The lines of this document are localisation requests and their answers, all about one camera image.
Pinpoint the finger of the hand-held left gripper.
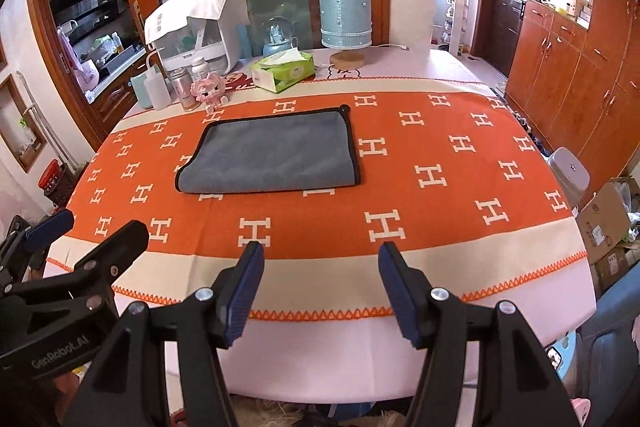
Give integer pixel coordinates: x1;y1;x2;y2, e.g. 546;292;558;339
0;208;76;289
0;220;151;313

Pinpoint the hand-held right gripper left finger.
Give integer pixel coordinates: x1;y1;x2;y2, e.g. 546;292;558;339
65;241;266;427

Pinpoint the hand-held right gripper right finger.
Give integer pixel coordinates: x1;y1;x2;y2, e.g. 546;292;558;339
378;241;584;427

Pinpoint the grey towel with black edge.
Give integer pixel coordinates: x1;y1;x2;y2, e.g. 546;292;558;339
174;105;362;196

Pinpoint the red bucket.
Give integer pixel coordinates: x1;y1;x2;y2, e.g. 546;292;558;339
39;159;64;196

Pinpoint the pink tablecloth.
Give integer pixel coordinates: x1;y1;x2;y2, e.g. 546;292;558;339
42;48;599;402

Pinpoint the orange printed blanket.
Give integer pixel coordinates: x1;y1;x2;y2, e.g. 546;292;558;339
45;77;589;324

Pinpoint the teal cup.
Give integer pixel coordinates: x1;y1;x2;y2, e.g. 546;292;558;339
131;76;151;109

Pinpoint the white squeeze bottle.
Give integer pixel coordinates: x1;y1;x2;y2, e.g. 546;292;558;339
142;48;174;111

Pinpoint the clear glass jar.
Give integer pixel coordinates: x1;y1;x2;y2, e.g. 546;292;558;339
170;68;199;112

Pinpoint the pink block toy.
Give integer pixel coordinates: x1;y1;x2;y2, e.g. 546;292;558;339
191;73;232;113

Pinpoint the white plastic stool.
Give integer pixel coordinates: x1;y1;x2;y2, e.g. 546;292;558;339
546;147;591;208

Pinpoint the small cardboard box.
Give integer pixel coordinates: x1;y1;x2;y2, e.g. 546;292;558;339
590;247;632;294

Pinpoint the large cardboard box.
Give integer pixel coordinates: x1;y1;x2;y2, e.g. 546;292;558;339
575;181;634;251

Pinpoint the blue chair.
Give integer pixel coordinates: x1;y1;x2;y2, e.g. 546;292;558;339
575;274;640;427

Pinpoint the white plastic storage box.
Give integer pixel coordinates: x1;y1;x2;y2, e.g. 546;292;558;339
150;17;249;76

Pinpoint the green tissue pack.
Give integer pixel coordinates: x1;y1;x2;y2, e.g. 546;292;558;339
250;48;317;94

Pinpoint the white cloth cover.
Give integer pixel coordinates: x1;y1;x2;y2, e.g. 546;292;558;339
144;0;251;46

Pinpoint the snow globe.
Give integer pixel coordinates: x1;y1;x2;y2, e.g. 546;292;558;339
263;17;297;57

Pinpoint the tall wooden cabinet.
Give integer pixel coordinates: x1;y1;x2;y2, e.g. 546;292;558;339
505;0;640;194

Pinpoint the white shoe rack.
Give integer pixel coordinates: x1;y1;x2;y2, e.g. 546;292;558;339
442;0;474;56

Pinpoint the light blue table lamp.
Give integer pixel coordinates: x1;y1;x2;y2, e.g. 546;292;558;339
316;0;374;70

